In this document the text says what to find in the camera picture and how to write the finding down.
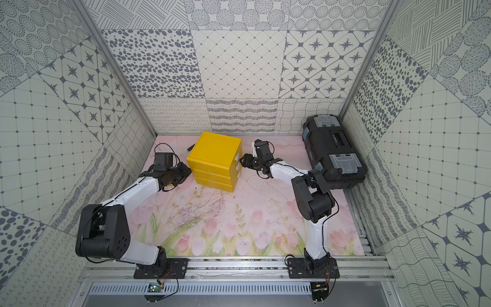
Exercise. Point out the yellow drawer cabinet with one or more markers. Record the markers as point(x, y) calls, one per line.
point(214, 161)

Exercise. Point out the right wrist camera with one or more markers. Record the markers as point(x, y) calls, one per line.
point(261, 148)

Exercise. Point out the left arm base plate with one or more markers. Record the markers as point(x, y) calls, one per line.
point(161, 268)

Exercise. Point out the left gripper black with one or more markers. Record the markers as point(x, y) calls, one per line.
point(180, 173)

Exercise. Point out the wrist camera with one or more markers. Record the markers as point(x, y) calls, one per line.
point(261, 148)
point(163, 161)

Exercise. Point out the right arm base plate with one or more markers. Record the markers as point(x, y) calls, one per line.
point(299, 268)

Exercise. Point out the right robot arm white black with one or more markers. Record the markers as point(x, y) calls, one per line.
point(314, 200)

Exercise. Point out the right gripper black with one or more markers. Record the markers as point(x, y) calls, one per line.
point(247, 158)

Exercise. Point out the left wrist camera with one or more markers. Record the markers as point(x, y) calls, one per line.
point(163, 161)

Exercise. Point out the floral pink table mat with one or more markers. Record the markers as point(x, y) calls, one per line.
point(260, 218)

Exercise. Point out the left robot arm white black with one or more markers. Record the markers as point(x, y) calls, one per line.
point(104, 230)

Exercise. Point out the aluminium rail frame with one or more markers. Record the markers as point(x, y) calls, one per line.
point(233, 276)

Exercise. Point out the black toolbox grey latches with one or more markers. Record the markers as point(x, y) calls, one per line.
point(330, 150)

